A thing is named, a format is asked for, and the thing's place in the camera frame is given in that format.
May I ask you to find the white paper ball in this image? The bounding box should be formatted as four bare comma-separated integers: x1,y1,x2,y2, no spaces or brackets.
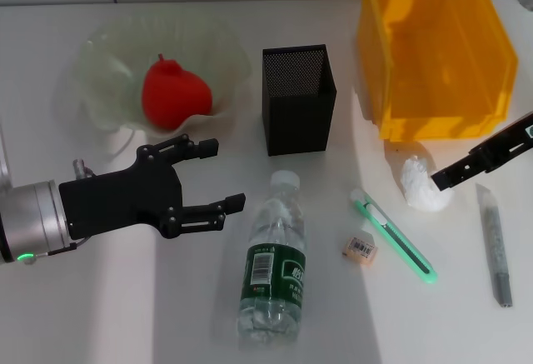
400,153,453,213

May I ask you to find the red orange toy fruit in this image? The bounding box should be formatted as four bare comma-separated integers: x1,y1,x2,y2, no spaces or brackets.
141,52,214,134

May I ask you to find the barcode eraser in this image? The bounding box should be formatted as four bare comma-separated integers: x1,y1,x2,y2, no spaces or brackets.
340,232,378,267

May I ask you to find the translucent green fruit plate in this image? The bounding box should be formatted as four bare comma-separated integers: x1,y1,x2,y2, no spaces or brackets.
53,5,253,141

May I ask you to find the left arm connector cable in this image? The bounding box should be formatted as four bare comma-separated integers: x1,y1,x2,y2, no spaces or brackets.
22,157,94,260

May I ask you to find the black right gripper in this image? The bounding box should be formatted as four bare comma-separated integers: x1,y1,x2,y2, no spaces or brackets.
430,110,533,192

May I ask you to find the green label water bottle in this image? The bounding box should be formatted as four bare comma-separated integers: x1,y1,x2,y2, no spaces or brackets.
237,169,308,341

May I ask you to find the black mesh pen holder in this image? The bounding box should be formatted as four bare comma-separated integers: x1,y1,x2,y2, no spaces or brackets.
261,43,337,157

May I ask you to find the grey pen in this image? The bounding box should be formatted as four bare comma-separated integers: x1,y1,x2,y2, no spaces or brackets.
475,182,514,309

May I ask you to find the yellow plastic bin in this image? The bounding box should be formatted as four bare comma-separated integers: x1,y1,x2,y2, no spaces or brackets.
356,0,520,142

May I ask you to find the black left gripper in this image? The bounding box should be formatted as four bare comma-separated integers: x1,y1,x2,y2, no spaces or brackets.
57,134,247,241

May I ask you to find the green utility knife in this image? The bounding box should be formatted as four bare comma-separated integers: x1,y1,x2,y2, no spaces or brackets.
349,188,439,286

